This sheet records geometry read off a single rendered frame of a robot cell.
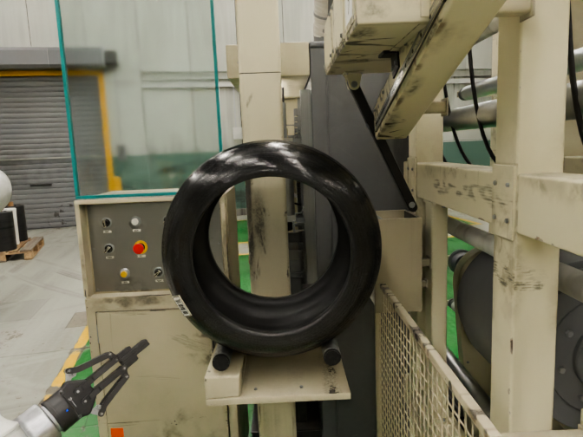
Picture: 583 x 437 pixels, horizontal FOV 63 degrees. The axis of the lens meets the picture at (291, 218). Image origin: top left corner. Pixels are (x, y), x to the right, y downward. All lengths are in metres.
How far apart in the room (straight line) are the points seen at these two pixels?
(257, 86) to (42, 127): 9.50
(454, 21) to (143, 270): 1.43
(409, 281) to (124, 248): 1.06
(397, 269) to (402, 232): 0.12
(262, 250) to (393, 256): 0.41
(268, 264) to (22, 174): 9.70
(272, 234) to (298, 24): 9.72
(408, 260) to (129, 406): 1.22
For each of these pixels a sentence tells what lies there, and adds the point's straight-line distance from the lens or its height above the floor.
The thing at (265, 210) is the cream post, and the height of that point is 1.23.
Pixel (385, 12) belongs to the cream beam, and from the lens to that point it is 0.94.
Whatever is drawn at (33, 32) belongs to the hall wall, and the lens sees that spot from 11.14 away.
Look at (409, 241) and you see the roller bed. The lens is 1.52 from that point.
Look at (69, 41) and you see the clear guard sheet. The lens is 1.97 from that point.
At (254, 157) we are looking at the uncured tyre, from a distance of 1.14.
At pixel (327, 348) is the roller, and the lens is 1.26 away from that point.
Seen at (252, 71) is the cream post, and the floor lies 1.66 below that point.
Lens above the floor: 1.43
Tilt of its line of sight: 8 degrees down
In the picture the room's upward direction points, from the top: 2 degrees counter-clockwise
